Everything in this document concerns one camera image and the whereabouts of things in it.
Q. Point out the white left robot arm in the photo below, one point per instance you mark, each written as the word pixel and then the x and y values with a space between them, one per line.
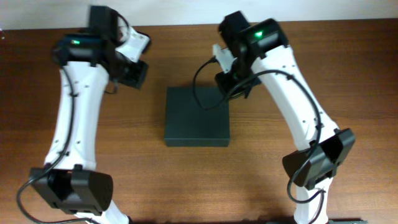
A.
pixel 108 50

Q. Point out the black box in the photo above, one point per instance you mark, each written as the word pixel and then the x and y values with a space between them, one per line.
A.
pixel 188 125

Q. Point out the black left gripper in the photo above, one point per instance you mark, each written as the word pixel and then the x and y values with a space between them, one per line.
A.
pixel 134 74

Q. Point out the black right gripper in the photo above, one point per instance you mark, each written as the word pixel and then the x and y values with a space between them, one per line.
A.
pixel 230 86

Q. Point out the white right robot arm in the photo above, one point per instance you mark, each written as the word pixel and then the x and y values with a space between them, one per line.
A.
pixel 261 54

